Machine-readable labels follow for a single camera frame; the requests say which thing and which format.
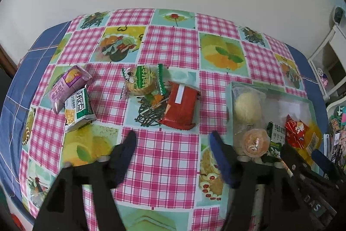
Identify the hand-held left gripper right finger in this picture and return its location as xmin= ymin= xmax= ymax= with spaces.
xmin=209 ymin=130 xmax=304 ymax=231

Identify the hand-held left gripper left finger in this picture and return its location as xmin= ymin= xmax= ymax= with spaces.
xmin=32 ymin=130 xmax=138 ymax=231

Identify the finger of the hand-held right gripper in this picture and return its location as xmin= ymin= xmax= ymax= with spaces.
xmin=280 ymin=144 xmax=312 ymax=183
xmin=311 ymin=149 xmax=342 ymax=186

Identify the yellow cellophane snack packet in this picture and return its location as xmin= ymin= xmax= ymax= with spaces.
xmin=300 ymin=123 xmax=323 ymax=161

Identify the small dark green snack packet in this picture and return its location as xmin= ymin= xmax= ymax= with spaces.
xmin=261 ymin=121 xmax=287 ymax=165

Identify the red gold-print snack packet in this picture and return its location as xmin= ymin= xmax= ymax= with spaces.
xmin=285 ymin=115 xmax=310 ymax=150

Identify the orange jelly cup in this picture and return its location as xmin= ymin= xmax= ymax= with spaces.
xmin=235 ymin=127 xmax=271 ymax=158

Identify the shallow green cardboard box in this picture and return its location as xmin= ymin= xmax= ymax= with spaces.
xmin=226 ymin=81 xmax=323 ymax=167

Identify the round yellow cake clear packet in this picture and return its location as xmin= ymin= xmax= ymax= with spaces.
xmin=231 ymin=84 xmax=267 ymax=126

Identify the green white corn snack packet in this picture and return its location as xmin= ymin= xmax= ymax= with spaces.
xmin=64 ymin=88 xmax=97 ymax=132

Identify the dark red snack packet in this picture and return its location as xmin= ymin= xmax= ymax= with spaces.
xmin=159 ymin=81 xmax=201 ymax=130

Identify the green round biscuit packet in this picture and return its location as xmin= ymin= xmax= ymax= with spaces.
xmin=121 ymin=64 xmax=167 ymax=98

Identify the purple swiss roll packet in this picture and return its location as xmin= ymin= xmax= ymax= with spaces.
xmin=49 ymin=65 xmax=92 ymax=114

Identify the teal pouch with pink print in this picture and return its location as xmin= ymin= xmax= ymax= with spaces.
xmin=328 ymin=105 xmax=346 ymax=126

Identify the white shelf unit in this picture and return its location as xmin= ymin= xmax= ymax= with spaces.
xmin=307 ymin=23 xmax=346 ymax=103

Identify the pink checked fruit-print tablecloth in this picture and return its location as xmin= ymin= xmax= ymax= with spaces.
xmin=19 ymin=8 xmax=309 ymax=231

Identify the teal patterned cloth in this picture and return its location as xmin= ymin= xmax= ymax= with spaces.
xmin=332 ymin=6 xmax=345 ymax=24

